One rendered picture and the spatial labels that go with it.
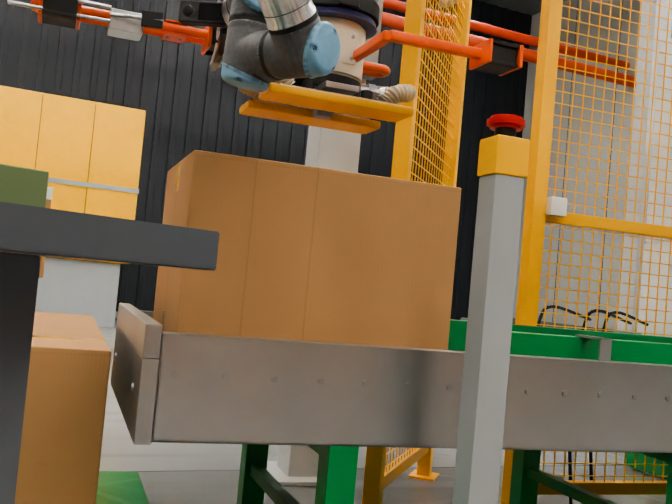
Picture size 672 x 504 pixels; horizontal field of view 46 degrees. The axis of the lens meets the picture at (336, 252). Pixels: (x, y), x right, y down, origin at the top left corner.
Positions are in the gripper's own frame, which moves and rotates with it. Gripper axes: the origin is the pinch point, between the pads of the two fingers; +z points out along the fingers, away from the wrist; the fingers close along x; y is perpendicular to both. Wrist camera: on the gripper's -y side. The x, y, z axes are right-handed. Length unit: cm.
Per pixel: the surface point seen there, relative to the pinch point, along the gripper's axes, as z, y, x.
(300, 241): -18, 19, -44
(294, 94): -13.1, 16.3, -12.7
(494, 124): -50, 43, -21
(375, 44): -20.1, 31.0, -0.8
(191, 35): -1.3, -5.0, -0.9
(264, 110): 6.4, 14.8, -12.9
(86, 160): 727, -1, 59
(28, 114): 723, -65, 99
